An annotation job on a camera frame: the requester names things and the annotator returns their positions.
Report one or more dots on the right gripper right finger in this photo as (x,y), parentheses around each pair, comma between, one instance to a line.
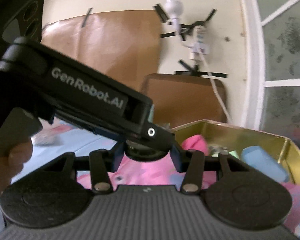
(194,163)

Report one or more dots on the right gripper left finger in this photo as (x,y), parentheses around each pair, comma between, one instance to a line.
(99,163)

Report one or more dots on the pink knitted cloth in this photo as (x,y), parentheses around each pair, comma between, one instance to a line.
(196,142)

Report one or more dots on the blue plastic case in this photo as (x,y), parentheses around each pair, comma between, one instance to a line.
(259,159)

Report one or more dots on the light green cloth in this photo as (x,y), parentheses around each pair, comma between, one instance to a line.
(233,153)

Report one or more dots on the person's left hand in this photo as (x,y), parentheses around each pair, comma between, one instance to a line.
(13,164)

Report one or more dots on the blue pig print tablecloth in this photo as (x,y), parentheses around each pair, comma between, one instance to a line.
(76,140)

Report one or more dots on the teal plastic cup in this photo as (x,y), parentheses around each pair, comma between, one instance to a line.
(151,114)

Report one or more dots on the pink macaron biscuit tin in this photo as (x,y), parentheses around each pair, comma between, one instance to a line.
(242,205)

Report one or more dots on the brown wood pattern sheet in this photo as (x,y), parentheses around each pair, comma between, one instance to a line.
(124,45)

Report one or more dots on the white power adapter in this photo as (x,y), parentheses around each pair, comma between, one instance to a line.
(199,48)

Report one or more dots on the white light bulb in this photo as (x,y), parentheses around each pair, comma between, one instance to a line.
(174,9)

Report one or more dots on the white frosted glass door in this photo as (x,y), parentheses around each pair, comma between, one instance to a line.
(272,101)

